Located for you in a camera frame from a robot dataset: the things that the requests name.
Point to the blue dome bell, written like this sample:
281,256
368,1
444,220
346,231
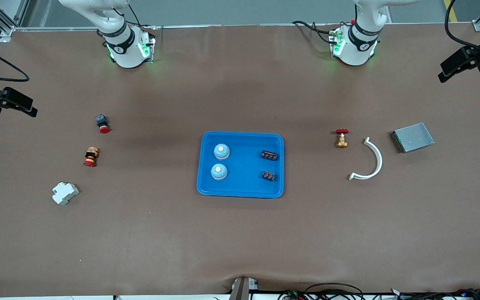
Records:
219,171
221,151

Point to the black terminal block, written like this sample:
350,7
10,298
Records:
269,155

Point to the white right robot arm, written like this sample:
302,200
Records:
125,46

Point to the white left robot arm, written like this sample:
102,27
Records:
358,50

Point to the grey metal box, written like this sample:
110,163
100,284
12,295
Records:
414,137

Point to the white circuit breaker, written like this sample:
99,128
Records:
65,193

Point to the blue plastic tray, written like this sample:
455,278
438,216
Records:
240,185

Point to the brown table cover mat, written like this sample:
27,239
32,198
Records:
240,241

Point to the black switch with red cap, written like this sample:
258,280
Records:
102,123

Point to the orange switch with red cap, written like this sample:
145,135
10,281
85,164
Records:
91,156

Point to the white curved plastic bracket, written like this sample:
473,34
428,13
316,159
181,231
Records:
379,160

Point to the metal table edge bracket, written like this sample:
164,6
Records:
242,288

